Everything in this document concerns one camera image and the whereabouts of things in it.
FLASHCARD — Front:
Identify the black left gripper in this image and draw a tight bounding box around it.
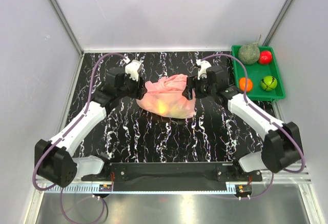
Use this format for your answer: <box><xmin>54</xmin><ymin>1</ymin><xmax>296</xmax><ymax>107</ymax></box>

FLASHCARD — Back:
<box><xmin>117</xmin><ymin>71</ymin><xmax>147</xmax><ymax>100</ymax></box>

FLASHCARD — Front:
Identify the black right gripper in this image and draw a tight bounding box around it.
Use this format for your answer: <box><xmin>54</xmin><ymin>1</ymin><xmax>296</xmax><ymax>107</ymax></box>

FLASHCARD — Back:
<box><xmin>182</xmin><ymin>75</ymin><xmax>216</xmax><ymax>101</ymax></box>

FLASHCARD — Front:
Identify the pink plastic bag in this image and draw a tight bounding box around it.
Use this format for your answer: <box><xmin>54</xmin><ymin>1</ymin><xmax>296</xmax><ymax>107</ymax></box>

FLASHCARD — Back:
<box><xmin>136</xmin><ymin>74</ymin><xmax>196</xmax><ymax>119</ymax></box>

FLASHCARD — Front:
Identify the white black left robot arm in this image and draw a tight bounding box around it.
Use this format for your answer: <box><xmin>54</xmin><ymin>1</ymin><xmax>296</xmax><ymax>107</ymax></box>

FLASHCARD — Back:
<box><xmin>33</xmin><ymin>60</ymin><xmax>147</xmax><ymax>188</ymax></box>

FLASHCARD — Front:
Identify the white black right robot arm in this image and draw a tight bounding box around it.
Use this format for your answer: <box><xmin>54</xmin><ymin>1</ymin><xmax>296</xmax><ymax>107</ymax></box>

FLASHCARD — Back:
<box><xmin>182</xmin><ymin>66</ymin><xmax>305</xmax><ymax>181</ymax></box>

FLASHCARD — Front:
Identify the green cracked ball fruit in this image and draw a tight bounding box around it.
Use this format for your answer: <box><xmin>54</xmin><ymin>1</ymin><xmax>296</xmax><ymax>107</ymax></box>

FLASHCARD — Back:
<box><xmin>260</xmin><ymin>75</ymin><xmax>278</xmax><ymax>91</ymax></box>

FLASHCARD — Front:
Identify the orange in tray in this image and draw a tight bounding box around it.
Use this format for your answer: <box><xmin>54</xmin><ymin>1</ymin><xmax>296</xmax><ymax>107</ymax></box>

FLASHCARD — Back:
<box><xmin>238</xmin><ymin>77</ymin><xmax>253</xmax><ymax>93</ymax></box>

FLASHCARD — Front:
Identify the grey green melon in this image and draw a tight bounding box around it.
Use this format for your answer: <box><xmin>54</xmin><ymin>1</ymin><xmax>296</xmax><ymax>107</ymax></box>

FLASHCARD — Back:
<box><xmin>238</xmin><ymin>43</ymin><xmax>260</xmax><ymax>65</ymax></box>

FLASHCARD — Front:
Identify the red apple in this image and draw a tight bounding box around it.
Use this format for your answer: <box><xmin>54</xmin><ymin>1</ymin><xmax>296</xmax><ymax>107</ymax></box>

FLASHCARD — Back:
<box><xmin>258</xmin><ymin>50</ymin><xmax>273</xmax><ymax>65</ymax></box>

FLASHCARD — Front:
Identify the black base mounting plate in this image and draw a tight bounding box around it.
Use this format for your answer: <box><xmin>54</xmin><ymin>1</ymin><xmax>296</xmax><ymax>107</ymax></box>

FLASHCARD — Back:
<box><xmin>81</xmin><ymin>162</ymin><xmax>262</xmax><ymax>192</ymax></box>

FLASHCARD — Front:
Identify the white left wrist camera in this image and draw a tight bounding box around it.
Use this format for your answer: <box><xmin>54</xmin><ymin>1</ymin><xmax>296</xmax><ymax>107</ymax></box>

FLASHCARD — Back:
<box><xmin>125</xmin><ymin>60</ymin><xmax>143</xmax><ymax>82</ymax></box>

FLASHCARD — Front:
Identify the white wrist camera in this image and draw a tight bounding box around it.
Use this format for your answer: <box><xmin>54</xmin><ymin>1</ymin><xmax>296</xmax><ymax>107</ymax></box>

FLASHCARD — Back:
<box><xmin>125</xmin><ymin>60</ymin><xmax>143</xmax><ymax>82</ymax></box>
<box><xmin>196</xmin><ymin>59</ymin><xmax>212</xmax><ymax>79</ymax></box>

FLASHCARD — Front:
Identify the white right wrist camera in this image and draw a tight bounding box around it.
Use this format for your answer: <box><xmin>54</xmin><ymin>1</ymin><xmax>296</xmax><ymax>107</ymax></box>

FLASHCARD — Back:
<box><xmin>196</xmin><ymin>59</ymin><xmax>212</xmax><ymax>79</ymax></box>

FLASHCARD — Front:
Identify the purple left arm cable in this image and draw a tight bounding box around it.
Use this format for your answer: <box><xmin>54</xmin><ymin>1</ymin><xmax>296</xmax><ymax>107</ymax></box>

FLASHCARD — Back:
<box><xmin>32</xmin><ymin>53</ymin><xmax>131</xmax><ymax>222</ymax></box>

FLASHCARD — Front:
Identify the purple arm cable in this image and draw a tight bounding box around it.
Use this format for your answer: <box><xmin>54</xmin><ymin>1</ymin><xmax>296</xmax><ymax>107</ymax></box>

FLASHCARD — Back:
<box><xmin>201</xmin><ymin>54</ymin><xmax>306</xmax><ymax>200</ymax></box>
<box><xmin>32</xmin><ymin>53</ymin><xmax>131</xmax><ymax>222</ymax></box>

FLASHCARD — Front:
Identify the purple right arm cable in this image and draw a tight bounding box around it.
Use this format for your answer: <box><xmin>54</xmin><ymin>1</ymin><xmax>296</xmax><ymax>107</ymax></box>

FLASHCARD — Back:
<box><xmin>201</xmin><ymin>54</ymin><xmax>306</xmax><ymax>200</ymax></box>

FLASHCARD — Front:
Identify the aluminium rail frame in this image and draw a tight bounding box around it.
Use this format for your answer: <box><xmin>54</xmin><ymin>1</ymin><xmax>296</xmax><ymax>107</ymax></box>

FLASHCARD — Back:
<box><xmin>36</xmin><ymin>161</ymin><xmax>324</xmax><ymax>223</ymax></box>

